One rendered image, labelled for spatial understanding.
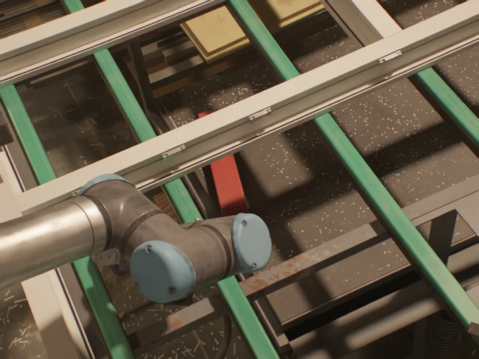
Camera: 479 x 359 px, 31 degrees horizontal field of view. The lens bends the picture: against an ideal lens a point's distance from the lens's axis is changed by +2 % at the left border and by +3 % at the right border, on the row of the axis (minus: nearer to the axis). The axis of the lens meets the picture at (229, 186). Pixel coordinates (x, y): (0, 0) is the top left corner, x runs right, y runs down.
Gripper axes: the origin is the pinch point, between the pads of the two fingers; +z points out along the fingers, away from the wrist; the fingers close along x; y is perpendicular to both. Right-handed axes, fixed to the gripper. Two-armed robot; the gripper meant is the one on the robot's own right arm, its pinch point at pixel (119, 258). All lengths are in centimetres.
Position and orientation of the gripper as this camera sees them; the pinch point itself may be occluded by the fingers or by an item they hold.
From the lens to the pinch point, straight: 153.3
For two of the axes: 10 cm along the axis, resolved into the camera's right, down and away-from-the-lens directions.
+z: -7.1, 1.3, 6.9
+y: 0.0, -9.8, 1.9
